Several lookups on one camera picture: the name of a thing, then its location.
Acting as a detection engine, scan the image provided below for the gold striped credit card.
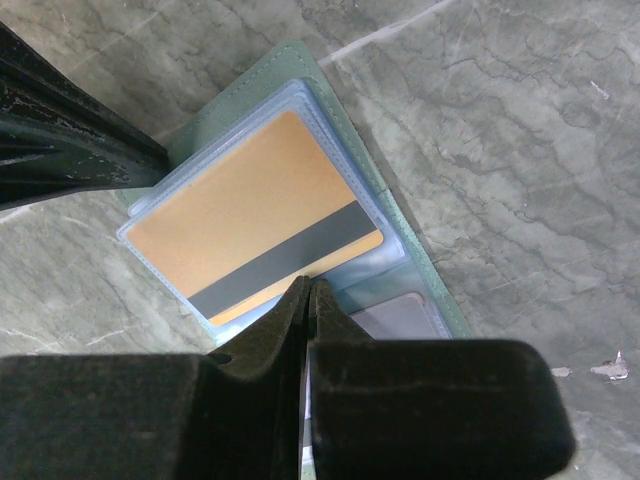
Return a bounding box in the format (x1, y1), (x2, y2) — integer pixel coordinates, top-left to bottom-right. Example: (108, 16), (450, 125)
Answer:
(122, 111), (384, 326)

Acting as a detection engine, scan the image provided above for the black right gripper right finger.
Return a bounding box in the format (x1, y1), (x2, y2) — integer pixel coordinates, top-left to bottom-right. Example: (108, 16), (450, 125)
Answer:
(309, 280), (575, 479)

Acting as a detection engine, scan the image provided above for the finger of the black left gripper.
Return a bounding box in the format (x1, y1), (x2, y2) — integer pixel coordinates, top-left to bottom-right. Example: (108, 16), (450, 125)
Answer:
(1, 26), (169, 209)

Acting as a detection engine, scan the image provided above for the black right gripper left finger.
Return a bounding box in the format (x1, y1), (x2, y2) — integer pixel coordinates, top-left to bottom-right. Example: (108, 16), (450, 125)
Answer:
(1, 277), (310, 479)

